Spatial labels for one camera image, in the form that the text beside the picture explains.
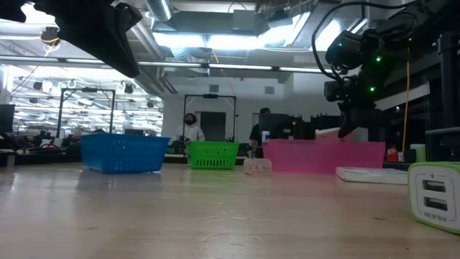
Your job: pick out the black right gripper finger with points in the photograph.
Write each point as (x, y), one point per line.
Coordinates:
(348, 120)

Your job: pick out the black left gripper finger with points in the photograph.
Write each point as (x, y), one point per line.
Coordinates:
(124, 57)

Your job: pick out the white labelled box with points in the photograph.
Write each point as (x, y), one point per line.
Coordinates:
(372, 175)

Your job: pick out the small pink charger block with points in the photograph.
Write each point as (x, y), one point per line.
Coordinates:
(257, 166)

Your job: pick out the green white USB charger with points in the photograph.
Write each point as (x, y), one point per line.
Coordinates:
(436, 196)

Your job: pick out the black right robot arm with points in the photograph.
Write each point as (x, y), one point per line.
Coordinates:
(381, 46)

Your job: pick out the red translucent plastic bin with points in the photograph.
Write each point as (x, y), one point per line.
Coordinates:
(323, 156)

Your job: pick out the small red container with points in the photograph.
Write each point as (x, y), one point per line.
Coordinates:
(392, 154)

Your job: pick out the pale green cup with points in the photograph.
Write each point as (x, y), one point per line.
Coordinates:
(418, 153)

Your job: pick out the black computer monitor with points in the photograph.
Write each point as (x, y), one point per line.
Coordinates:
(276, 126)

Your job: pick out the white bottle blue cap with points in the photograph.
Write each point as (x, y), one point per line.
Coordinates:
(265, 137)

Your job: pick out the person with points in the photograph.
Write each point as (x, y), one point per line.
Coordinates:
(190, 131)
(256, 135)

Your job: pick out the blue plastic basket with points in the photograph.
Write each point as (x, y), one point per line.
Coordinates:
(122, 153)

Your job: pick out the green plastic basket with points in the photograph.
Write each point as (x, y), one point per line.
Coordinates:
(212, 154)

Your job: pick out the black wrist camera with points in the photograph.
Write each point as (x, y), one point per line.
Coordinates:
(336, 90)

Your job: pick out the black background gantry frame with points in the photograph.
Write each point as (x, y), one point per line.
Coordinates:
(210, 96)
(86, 90)

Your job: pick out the black aluminium table frame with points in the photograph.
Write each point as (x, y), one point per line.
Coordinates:
(449, 97)

